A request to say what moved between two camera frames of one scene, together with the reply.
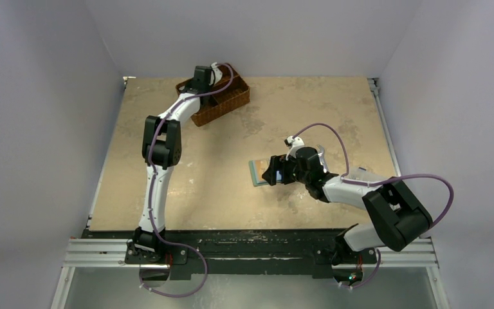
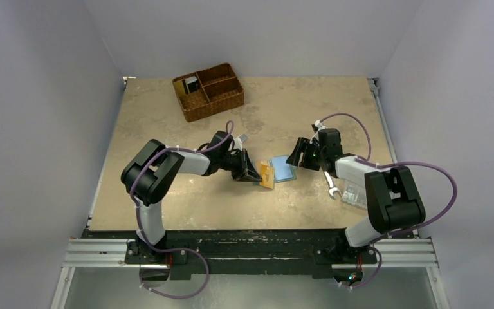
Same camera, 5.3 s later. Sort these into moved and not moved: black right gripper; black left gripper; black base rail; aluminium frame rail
Moved: black right gripper; black left gripper
Not moved: aluminium frame rail; black base rail
